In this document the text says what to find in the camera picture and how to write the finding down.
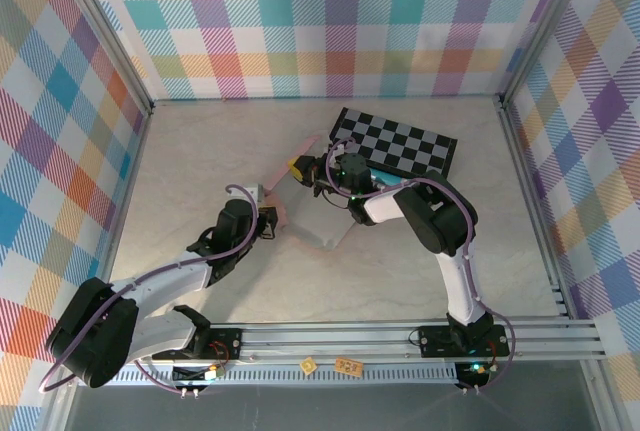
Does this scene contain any pink paper box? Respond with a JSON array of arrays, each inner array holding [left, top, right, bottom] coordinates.
[[259, 134, 359, 252]]

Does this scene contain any teal marker pen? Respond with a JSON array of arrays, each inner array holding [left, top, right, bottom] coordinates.
[[368, 169, 417, 188]]

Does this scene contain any black grey folding chessboard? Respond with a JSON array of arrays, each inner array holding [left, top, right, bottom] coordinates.
[[327, 107, 459, 177]]

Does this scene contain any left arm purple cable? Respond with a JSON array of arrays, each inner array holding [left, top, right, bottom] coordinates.
[[38, 183, 261, 395]]

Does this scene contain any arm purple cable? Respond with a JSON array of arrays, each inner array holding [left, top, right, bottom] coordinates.
[[324, 136, 516, 396], [38, 183, 261, 395]]

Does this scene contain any rear aluminium frame rail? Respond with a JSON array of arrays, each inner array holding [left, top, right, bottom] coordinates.
[[149, 93, 504, 105]]

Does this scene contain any aluminium frame rail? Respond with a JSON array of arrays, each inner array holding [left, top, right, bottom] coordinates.
[[149, 93, 504, 105], [498, 98, 574, 322]]

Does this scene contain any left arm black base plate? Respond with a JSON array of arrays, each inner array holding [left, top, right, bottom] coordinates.
[[179, 326, 244, 362]]

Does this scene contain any wide aluminium mounting rail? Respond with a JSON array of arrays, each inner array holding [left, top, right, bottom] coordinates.
[[54, 318, 609, 365]]

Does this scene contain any slotted grey cable duct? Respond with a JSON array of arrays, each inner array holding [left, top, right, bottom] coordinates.
[[77, 363, 461, 387]]

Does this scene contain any right side aluminium frame rail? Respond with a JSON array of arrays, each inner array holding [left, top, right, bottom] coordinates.
[[498, 98, 574, 322]]

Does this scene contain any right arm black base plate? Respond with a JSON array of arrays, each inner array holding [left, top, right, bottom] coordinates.
[[417, 323, 511, 358]]

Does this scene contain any right rear aluminium frame post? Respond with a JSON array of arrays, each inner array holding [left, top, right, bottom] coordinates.
[[497, 0, 601, 110]]

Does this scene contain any aluminium frame post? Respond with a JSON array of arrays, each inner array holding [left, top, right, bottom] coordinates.
[[582, 360, 614, 431], [49, 0, 154, 117], [39, 363, 81, 431], [497, 0, 601, 110]]

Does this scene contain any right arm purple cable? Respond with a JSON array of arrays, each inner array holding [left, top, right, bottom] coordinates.
[[324, 136, 516, 396]]

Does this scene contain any left rear aluminium frame post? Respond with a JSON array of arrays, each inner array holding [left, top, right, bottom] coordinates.
[[49, 0, 154, 117]]

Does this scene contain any left front aluminium frame post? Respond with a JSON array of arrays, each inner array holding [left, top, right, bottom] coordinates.
[[39, 363, 81, 431]]

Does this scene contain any right front aluminium frame post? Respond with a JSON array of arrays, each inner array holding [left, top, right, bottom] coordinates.
[[582, 360, 614, 431]]

